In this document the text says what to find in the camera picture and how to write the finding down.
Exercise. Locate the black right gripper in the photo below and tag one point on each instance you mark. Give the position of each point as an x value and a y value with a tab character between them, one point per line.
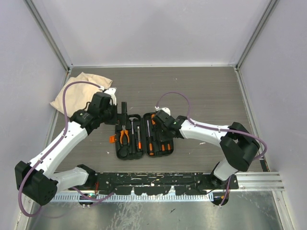
162	137

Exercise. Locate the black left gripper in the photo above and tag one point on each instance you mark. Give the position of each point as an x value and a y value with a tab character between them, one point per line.
118	118

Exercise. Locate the orange handle black shaft screwdriver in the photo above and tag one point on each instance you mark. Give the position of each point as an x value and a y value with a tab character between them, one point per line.
152	116

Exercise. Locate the orange black needle nose pliers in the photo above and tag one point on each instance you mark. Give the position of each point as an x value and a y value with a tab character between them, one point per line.
124	136

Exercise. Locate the black orange grip screwdriver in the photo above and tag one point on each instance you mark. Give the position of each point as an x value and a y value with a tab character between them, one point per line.
151	151

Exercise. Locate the black plastic tool case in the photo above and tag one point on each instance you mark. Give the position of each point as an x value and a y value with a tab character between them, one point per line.
131	151

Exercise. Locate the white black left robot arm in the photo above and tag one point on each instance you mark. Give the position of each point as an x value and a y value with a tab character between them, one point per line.
38	180

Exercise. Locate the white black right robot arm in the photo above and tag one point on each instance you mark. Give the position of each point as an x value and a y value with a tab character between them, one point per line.
238	146

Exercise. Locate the beige cloth drawstring bag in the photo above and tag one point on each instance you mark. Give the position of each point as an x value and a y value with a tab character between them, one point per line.
77	95

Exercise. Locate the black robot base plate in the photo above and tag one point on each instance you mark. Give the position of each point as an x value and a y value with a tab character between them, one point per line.
125	183

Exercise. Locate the white slotted cable duct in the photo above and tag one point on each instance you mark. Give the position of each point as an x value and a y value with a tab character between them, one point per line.
170	197

